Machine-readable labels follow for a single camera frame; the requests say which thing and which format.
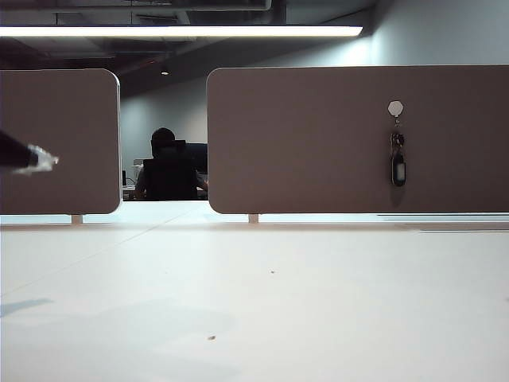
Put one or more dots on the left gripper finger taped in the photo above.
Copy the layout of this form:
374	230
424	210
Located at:
20	155

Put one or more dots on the bunch of keys with fob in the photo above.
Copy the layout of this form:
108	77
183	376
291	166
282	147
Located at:
399	171

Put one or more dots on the left grey desk partition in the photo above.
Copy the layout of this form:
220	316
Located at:
79	139

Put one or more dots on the grey desk partition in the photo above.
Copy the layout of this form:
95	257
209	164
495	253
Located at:
79	139
298	139

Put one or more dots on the white background desk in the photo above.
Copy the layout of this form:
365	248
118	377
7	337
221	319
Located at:
129	191

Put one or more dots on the seated person dark hair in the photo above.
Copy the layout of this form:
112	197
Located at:
162	137

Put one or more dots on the black office chair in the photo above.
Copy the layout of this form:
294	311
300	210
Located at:
171	179

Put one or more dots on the dark computer monitor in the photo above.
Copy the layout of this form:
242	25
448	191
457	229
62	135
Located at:
199	157

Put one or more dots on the long ceiling light strip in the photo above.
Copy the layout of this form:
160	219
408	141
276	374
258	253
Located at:
179	31

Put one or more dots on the right grey desk partition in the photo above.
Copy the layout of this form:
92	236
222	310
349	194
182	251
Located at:
298	139

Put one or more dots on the white partition support post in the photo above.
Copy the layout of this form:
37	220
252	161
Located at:
253	218
77	218

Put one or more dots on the white adhesive wall hook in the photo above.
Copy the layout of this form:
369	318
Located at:
396	108

